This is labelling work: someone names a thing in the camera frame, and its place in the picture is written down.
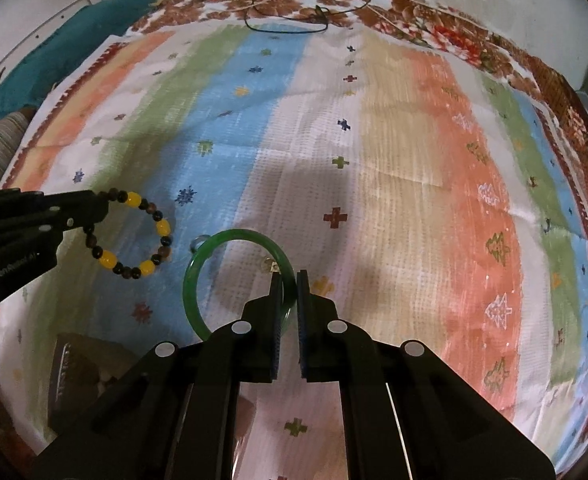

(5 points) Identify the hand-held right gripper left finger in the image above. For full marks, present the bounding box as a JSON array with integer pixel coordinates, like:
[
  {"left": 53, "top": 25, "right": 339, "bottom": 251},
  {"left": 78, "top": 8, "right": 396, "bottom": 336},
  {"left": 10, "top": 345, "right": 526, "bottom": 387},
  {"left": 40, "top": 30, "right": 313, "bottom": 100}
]
[{"left": 34, "top": 272, "right": 285, "bottom": 480}]

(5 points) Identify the yellow brown bead bracelet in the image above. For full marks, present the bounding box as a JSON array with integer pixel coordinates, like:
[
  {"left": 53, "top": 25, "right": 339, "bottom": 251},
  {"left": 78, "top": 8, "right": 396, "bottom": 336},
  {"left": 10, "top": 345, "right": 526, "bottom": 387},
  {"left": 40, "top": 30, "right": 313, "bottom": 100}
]
[{"left": 82, "top": 188, "right": 173, "bottom": 281}]

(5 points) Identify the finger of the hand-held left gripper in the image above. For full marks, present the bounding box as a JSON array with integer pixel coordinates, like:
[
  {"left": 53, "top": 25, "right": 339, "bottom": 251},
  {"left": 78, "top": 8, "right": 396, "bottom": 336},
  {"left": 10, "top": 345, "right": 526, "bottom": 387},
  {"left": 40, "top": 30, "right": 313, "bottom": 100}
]
[
  {"left": 0, "top": 210, "right": 105, "bottom": 247},
  {"left": 0, "top": 188, "right": 110, "bottom": 217}
]

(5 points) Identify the striped pastel cloth mat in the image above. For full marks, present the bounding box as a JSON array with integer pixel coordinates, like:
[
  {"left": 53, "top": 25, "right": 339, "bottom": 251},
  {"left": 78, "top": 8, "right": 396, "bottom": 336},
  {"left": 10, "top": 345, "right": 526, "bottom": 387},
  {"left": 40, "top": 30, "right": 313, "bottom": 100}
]
[{"left": 0, "top": 19, "right": 588, "bottom": 480}]

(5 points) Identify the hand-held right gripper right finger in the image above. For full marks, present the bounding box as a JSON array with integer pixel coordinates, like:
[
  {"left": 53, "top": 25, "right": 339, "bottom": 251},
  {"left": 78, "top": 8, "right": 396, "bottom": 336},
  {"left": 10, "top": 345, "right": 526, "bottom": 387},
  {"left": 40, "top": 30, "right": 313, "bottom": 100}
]
[{"left": 296, "top": 269, "right": 557, "bottom": 480}]

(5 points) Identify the teal pillow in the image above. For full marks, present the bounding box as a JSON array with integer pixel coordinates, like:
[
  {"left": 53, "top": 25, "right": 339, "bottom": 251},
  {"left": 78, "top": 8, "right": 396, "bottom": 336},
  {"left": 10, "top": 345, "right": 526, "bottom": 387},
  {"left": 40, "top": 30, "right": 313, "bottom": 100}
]
[{"left": 0, "top": 0, "right": 161, "bottom": 121}]

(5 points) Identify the green jade bangle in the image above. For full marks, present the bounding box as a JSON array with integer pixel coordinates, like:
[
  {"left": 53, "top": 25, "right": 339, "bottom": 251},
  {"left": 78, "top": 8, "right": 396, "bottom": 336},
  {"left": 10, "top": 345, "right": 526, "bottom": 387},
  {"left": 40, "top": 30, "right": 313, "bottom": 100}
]
[{"left": 184, "top": 228, "right": 297, "bottom": 341}]

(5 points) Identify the silver metal tin box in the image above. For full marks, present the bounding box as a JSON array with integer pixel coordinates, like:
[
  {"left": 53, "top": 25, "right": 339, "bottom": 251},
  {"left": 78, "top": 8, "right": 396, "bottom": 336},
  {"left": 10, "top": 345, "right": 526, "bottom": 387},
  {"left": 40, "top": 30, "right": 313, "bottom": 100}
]
[{"left": 48, "top": 332, "right": 142, "bottom": 433}]

